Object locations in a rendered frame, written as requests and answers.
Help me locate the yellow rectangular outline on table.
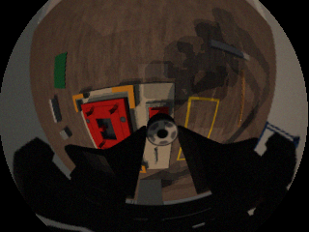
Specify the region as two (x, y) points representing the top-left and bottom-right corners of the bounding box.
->
(178, 97), (220, 160)

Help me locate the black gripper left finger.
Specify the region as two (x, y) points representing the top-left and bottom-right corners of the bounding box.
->
(65, 125), (147, 200)

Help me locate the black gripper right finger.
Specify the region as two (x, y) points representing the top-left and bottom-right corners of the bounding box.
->
(177, 125), (259, 194)

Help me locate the green flat mat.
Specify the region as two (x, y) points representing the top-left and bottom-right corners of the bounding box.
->
(54, 53), (67, 89)

